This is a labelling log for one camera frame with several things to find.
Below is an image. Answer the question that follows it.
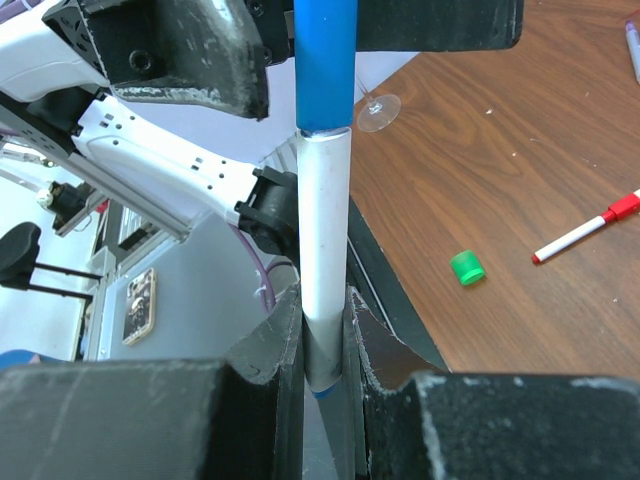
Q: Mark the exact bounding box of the red pen cap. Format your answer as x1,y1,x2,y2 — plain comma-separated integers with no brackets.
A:
602,190,640,224

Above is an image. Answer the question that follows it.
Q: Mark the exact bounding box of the white blue marker pen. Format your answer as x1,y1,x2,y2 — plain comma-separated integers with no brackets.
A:
297,127,352,397

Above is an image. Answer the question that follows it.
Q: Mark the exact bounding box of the purple marker pen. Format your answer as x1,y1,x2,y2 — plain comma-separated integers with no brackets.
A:
625,20,640,83

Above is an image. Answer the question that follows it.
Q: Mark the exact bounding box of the white red marker pen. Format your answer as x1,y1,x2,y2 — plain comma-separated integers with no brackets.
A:
532,215,606,264

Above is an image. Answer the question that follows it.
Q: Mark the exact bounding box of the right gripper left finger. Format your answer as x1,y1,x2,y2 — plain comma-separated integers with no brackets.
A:
1,286,304,479

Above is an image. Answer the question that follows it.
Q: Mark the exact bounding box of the framed picture on wall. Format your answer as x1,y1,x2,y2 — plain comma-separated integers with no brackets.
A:
122,268,157,346

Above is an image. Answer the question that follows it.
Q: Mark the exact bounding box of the aluminium frame rail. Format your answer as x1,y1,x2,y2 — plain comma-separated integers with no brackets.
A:
61,150,195,241

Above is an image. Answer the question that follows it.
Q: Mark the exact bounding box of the blue pen cap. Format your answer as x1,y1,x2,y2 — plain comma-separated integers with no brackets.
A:
294,0,358,132

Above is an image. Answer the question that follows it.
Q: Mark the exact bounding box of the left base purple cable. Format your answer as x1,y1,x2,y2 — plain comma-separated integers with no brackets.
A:
227,224,296,314

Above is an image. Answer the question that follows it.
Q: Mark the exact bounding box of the green pen cap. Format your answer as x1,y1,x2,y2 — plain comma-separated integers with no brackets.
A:
450,250,486,287

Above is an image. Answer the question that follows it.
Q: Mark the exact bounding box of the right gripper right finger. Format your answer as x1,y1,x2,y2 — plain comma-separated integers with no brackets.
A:
345,289,639,479

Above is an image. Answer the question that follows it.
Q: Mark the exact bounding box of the clear wine glass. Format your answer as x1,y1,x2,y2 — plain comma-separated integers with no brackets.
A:
356,77,402,133

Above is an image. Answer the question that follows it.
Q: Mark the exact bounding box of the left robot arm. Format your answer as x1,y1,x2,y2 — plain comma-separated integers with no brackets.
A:
1,1,524,265

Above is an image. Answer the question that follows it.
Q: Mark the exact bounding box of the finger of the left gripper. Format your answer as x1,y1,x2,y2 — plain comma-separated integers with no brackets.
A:
79,1,269,120
357,0,524,52

